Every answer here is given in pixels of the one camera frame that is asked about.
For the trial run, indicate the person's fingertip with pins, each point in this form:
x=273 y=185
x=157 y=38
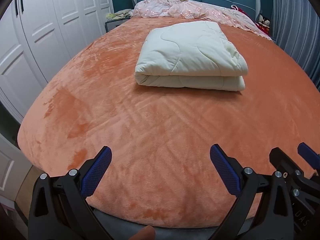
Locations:
x=146 y=233

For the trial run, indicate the cream quilted coat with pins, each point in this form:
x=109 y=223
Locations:
x=191 y=55

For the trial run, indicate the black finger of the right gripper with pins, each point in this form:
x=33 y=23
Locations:
x=283 y=163
x=309 y=155

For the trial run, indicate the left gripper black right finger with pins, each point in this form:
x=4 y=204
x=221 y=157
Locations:
x=273 y=218

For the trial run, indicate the orange velvet bed cover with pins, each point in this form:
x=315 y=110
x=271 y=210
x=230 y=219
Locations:
x=161 y=173

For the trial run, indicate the grey blue curtain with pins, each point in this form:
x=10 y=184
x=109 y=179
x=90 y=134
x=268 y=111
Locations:
x=295 y=29

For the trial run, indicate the dark bedside table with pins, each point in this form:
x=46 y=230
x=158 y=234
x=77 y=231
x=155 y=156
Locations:
x=111 y=24

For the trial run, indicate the pink embroidered blanket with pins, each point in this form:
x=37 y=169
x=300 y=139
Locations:
x=194 y=10

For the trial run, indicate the white panelled wardrobe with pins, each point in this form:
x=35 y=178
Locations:
x=38 y=37

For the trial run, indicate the red plush toys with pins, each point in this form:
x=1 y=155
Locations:
x=262 y=23

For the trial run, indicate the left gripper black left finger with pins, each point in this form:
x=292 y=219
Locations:
x=59 y=209

